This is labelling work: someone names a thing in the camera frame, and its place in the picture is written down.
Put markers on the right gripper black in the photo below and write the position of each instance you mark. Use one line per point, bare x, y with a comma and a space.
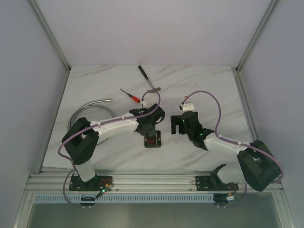
176, 120

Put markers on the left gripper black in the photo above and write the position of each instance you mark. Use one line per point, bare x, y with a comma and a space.
149, 132

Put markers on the black fuse box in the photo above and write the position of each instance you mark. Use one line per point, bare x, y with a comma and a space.
153, 141

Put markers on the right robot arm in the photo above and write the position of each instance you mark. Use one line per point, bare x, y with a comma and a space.
257, 166

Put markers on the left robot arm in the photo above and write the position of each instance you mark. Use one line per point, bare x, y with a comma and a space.
82, 138

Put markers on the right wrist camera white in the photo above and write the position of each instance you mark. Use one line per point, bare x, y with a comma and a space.
187, 107

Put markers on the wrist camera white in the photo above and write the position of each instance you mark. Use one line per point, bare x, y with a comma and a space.
187, 107
145, 104

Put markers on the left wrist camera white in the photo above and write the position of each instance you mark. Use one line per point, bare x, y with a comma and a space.
145, 104

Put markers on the red handled screwdriver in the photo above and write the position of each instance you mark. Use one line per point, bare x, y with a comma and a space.
136, 99

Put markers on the claw hammer black handle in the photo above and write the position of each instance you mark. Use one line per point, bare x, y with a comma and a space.
148, 80

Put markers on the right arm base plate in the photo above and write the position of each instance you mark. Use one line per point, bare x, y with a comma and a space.
213, 183

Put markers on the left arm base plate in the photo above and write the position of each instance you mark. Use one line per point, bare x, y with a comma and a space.
97, 183

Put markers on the slotted cable duct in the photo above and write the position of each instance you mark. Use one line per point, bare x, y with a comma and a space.
125, 198

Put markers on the aluminium front rail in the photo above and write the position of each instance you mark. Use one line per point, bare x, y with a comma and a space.
51, 181

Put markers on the right aluminium frame post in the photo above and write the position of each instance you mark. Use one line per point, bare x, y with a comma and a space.
258, 33

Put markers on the aluminium frame post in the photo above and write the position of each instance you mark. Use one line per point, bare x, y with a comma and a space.
50, 35
258, 33

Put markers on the left aluminium frame post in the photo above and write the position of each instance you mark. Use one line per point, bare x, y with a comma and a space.
50, 35

